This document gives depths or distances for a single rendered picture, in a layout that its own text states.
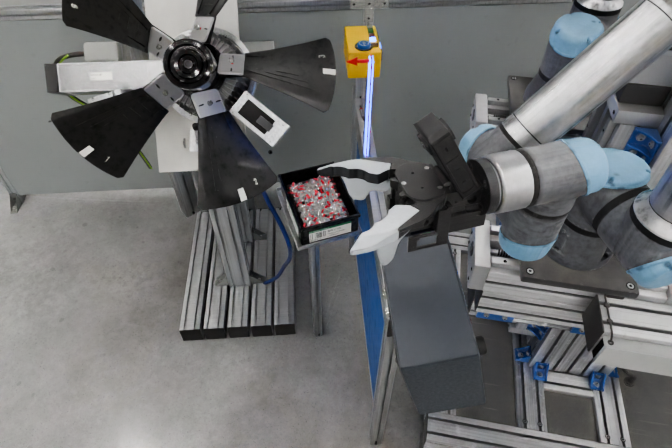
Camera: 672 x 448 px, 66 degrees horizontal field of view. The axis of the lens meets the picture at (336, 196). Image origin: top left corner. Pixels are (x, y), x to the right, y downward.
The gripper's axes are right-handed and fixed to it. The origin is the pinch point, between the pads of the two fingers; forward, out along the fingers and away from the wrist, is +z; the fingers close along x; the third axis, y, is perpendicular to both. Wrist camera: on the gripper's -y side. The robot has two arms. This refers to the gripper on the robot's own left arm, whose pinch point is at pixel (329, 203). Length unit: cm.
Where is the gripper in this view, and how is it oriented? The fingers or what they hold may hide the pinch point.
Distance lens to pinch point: 59.6
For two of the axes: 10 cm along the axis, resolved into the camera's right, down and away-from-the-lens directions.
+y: 0.4, 7.7, 6.3
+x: -2.6, -6.1, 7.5
